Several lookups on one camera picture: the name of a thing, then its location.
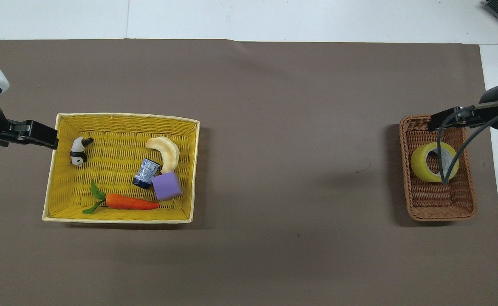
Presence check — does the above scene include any peeled banana toy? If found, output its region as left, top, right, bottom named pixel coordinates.
left=145, top=136, right=180, bottom=174

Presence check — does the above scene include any black cable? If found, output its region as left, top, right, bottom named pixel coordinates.
left=437, top=104, right=498, bottom=185

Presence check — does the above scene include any yellow tape roll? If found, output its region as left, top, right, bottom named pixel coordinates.
left=410, top=142, right=460, bottom=183

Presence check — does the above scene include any yellow woven basket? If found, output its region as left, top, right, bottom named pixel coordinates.
left=42, top=113, right=201, bottom=224

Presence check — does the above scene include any purple foam cube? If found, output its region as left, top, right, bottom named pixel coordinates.
left=152, top=171, right=183, bottom=201

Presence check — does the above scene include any orange toy carrot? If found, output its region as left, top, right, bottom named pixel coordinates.
left=82, top=179, right=160, bottom=215

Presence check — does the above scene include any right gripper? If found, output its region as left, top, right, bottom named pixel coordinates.
left=456, top=83, right=498, bottom=128

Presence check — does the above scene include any blue can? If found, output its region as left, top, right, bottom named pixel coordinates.
left=132, top=158, right=161, bottom=190

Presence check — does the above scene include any panda toy figure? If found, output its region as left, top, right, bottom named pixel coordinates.
left=69, top=136, right=94, bottom=167

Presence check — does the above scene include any brown wicker basket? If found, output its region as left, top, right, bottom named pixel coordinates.
left=399, top=114, right=477, bottom=222

